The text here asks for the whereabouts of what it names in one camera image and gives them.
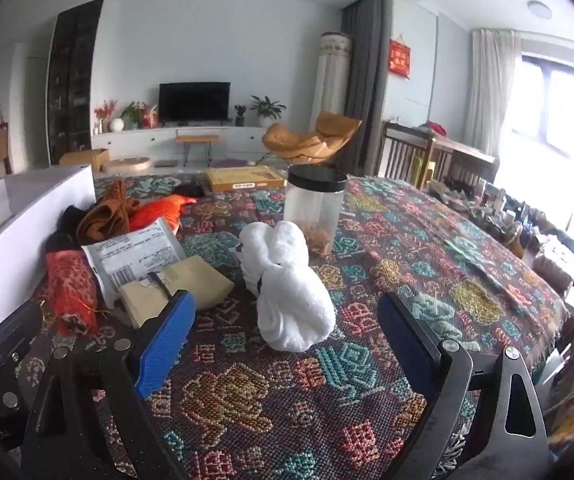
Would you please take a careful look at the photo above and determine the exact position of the orange lounge chair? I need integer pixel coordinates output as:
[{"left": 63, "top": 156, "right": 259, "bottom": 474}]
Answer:
[{"left": 261, "top": 111, "right": 363, "bottom": 166}]

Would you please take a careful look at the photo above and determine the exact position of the red patterned cloth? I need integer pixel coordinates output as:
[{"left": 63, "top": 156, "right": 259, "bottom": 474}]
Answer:
[{"left": 44, "top": 247, "right": 100, "bottom": 336}]

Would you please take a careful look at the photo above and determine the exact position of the black flat television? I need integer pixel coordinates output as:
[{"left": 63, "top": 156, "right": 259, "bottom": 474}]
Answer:
[{"left": 159, "top": 82, "right": 231, "bottom": 123}]

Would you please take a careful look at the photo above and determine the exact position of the large green potted plant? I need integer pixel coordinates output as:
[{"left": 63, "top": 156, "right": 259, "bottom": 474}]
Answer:
[{"left": 249, "top": 95, "right": 287, "bottom": 128}]

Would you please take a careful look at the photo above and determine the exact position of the orange fish plush toy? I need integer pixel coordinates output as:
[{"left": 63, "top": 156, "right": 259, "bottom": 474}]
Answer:
[{"left": 128, "top": 194, "right": 198, "bottom": 236}]

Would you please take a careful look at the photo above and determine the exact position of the grey curtain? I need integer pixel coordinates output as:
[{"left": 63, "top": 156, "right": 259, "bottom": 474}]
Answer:
[{"left": 341, "top": 0, "right": 385, "bottom": 161}]

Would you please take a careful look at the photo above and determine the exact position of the small black cloth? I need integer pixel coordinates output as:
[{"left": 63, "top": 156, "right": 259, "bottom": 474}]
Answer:
[{"left": 171, "top": 182, "right": 213, "bottom": 198}]

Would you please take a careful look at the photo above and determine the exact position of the brown knitted scarf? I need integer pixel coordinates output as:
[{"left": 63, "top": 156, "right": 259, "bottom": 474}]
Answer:
[{"left": 76, "top": 180, "right": 140, "bottom": 243}]

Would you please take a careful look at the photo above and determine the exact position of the dark wooden slatted chair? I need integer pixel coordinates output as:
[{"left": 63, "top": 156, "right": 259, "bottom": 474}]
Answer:
[{"left": 379, "top": 121, "right": 500, "bottom": 191}]

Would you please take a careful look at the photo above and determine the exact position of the tall black display cabinet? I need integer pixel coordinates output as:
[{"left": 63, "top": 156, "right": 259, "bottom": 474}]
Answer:
[{"left": 47, "top": 0, "right": 104, "bottom": 166}]

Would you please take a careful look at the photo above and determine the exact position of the beige package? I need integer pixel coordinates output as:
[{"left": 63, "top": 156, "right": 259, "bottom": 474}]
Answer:
[{"left": 117, "top": 255, "right": 235, "bottom": 328}]

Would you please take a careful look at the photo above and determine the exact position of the clear jar with black lid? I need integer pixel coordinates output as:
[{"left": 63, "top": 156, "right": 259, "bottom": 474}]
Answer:
[{"left": 285, "top": 164, "right": 349, "bottom": 256}]

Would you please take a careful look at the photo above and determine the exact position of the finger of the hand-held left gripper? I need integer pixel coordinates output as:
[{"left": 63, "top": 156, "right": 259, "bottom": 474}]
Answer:
[{"left": 0, "top": 301, "right": 44, "bottom": 376}]

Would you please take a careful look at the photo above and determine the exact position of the brown cardboard box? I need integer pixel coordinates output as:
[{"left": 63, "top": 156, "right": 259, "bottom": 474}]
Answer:
[{"left": 58, "top": 148, "right": 110, "bottom": 172}]

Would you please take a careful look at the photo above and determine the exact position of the red flower bouquet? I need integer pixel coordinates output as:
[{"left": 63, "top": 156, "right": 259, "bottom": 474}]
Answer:
[{"left": 94, "top": 99, "right": 118, "bottom": 133}]

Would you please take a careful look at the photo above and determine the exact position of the white sheer curtain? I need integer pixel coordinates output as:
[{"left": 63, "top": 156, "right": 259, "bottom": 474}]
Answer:
[{"left": 464, "top": 30, "right": 522, "bottom": 153}]

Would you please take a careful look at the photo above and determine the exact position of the green leafy plant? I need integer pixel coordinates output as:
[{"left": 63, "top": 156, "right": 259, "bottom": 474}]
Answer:
[{"left": 120, "top": 101, "right": 150, "bottom": 130}]

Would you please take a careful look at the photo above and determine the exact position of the black soft hat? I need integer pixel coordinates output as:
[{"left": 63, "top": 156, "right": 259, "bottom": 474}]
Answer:
[{"left": 44, "top": 205, "right": 98, "bottom": 253}]

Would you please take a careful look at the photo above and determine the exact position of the round wooden tray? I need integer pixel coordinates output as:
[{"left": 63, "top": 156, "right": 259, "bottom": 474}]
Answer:
[{"left": 104, "top": 156, "right": 153, "bottom": 173}]

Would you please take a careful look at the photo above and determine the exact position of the dark framed window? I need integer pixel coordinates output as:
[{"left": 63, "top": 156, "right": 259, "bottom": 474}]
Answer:
[{"left": 517, "top": 55, "right": 574, "bottom": 161}]

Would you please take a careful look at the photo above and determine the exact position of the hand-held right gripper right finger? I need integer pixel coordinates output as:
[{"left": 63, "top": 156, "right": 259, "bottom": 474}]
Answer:
[{"left": 377, "top": 291, "right": 551, "bottom": 480}]

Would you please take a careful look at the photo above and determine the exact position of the colourful woven patterned blanket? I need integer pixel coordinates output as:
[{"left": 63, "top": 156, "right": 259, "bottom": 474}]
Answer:
[{"left": 14, "top": 175, "right": 570, "bottom": 480}]

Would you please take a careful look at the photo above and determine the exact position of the standing air conditioner with cover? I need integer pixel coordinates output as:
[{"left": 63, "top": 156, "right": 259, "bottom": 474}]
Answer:
[{"left": 313, "top": 32, "right": 353, "bottom": 126}]

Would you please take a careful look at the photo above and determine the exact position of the white labelled plastic packet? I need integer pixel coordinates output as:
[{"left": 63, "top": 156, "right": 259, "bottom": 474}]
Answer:
[{"left": 81, "top": 217, "right": 183, "bottom": 308}]

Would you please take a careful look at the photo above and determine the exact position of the row of cluttered small ornaments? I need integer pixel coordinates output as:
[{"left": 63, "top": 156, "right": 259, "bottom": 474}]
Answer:
[{"left": 429, "top": 180, "right": 574, "bottom": 291}]

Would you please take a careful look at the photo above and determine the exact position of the wooden stool with metal legs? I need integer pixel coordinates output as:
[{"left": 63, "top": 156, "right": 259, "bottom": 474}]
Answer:
[{"left": 175, "top": 134, "right": 220, "bottom": 167}]

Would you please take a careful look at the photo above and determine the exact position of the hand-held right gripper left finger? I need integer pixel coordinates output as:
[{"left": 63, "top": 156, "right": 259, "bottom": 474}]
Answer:
[{"left": 20, "top": 290, "right": 198, "bottom": 480}]

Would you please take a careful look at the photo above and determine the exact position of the white television cabinet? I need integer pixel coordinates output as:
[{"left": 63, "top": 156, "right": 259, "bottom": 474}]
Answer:
[{"left": 91, "top": 126, "right": 273, "bottom": 166}]

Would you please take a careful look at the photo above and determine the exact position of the flat yellow cardboard box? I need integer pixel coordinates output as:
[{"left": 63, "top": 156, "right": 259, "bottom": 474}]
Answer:
[{"left": 203, "top": 165, "right": 288, "bottom": 193}]

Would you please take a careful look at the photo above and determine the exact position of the white towel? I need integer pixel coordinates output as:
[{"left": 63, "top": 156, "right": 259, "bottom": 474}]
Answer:
[{"left": 237, "top": 220, "right": 338, "bottom": 353}]

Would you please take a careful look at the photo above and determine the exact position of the red wall hanging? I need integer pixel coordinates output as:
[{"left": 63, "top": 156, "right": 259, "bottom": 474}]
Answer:
[{"left": 388, "top": 37, "right": 412, "bottom": 79}]

